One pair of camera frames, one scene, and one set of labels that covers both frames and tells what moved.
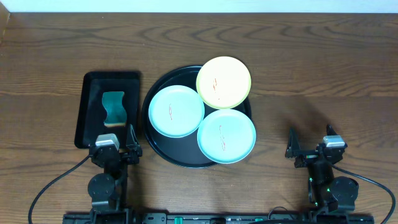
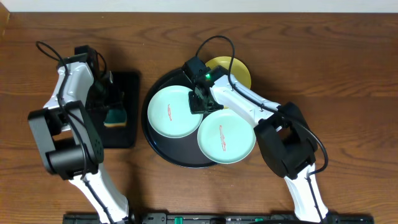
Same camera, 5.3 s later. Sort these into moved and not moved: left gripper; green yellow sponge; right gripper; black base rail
Moved: right gripper; left gripper
Not moved: green yellow sponge; black base rail
